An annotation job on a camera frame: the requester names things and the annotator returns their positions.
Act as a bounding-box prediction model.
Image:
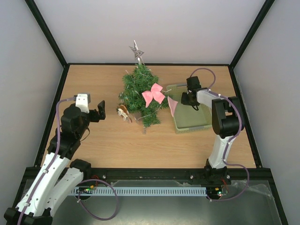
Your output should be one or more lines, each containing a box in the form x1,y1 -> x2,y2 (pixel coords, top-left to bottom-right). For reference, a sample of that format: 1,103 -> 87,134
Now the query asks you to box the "wooden ornament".
117,104 -> 133,123

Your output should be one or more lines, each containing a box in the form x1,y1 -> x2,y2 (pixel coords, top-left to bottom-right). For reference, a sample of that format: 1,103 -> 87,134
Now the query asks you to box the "small green christmas tree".
118,62 -> 174,129

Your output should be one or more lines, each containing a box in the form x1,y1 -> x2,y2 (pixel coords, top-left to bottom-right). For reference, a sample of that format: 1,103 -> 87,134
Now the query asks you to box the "pink paper ornament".
142,83 -> 165,108

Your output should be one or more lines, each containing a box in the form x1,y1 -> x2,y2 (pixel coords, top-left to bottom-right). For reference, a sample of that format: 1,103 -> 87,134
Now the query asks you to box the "pink triangular paper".
167,96 -> 178,117

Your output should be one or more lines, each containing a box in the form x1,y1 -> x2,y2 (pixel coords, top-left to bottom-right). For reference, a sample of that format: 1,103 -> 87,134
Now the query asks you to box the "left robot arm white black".
4,96 -> 105,225

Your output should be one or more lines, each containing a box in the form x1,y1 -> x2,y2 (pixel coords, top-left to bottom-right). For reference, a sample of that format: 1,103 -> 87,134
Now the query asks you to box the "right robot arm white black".
181,76 -> 244,184

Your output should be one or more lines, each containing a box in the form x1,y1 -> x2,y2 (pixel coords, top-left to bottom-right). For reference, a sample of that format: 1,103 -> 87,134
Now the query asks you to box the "green plastic basket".
166,84 -> 212,134

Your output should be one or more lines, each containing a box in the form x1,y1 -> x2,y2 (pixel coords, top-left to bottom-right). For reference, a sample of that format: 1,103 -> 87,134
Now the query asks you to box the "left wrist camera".
74,93 -> 90,113

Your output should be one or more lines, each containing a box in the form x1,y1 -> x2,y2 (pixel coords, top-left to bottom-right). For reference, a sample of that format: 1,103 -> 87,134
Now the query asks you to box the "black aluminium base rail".
23,166 -> 272,187

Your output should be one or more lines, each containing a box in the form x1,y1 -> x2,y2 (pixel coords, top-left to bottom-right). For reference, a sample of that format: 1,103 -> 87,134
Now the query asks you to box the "light blue cable duct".
69,187 -> 207,196

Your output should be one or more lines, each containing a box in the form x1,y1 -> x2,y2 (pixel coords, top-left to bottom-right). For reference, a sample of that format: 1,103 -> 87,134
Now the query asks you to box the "black enclosure frame post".
25,0 -> 68,68

